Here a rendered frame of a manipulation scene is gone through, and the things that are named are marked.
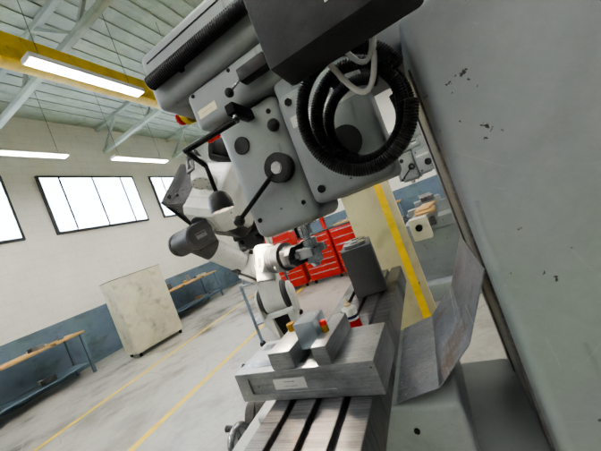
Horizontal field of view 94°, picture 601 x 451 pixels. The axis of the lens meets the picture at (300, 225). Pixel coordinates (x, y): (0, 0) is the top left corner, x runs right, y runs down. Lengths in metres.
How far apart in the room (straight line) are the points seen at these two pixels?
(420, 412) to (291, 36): 0.70
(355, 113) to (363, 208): 1.91
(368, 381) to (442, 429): 0.19
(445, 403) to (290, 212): 0.51
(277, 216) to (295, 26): 0.42
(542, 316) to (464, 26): 0.43
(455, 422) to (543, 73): 0.60
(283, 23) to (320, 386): 0.63
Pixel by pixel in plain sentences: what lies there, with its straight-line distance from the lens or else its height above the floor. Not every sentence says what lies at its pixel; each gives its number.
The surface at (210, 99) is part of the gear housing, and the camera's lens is 0.80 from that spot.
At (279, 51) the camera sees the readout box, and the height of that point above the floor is 1.53.
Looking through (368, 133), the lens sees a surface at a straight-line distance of 0.61.
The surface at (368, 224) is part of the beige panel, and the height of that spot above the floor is 1.10.
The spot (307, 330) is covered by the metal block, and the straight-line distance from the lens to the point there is 0.66.
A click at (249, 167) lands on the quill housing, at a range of 0.74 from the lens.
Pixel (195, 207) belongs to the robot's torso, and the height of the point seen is 1.52.
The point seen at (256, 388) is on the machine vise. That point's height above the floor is 1.00.
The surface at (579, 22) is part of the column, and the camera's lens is 0.55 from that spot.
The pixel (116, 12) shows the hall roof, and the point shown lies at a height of 6.18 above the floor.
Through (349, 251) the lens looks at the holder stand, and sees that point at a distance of 1.09.
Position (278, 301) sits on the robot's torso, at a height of 1.00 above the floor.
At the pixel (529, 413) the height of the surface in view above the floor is 0.77.
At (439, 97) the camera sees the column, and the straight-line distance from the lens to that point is 0.50.
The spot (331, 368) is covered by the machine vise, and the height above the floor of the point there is 1.03.
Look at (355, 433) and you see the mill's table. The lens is 0.58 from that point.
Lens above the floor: 1.32
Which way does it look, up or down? level
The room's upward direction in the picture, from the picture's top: 21 degrees counter-clockwise
